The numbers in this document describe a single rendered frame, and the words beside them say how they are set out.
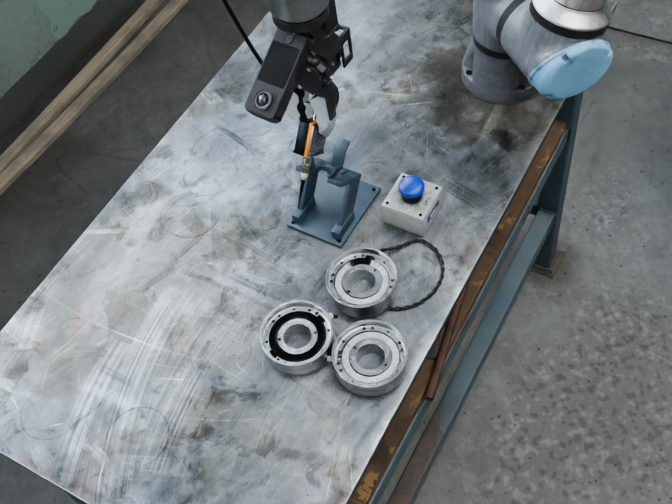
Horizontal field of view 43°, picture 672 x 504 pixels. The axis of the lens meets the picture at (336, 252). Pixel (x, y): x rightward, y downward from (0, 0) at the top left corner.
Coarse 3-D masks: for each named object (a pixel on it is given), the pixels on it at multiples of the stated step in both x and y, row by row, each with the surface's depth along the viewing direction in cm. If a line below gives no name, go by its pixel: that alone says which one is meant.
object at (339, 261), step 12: (348, 252) 125; (360, 252) 126; (372, 252) 125; (336, 264) 125; (384, 264) 124; (348, 276) 124; (360, 276) 126; (372, 276) 125; (396, 276) 122; (348, 288) 123; (372, 288) 122; (396, 288) 122; (336, 300) 120; (384, 300) 120; (348, 312) 121; (360, 312) 120; (372, 312) 121
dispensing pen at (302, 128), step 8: (304, 120) 117; (312, 120) 118; (304, 128) 117; (304, 136) 117; (296, 144) 118; (304, 144) 117; (296, 152) 118; (304, 160) 120; (304, 168) 120; (304, 176) 121
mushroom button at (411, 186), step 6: (402, 180) 127; (408, 180) 127; (414, 180) 127; (420, 180) 127; (402, 186) 127; (408, 186) 126; (414, 186) 126; (420, 186) 126; (402, 192) 126; (408, 192) 126; (414, 192) 126; (420, 192) 126
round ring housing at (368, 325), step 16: (368, 320) 118; (352, 336) 118; (400, 336) 116; (336, 352) 117; (352, 352) 117; (368, 352) 119; (384, 352) 116; (400, 352) 116; (336, 368) 114; (352, 368) 116; (384, 368) 115; (400, 368) 114; (352, 384) 113; (368, 384) 114; (384, 384) 112
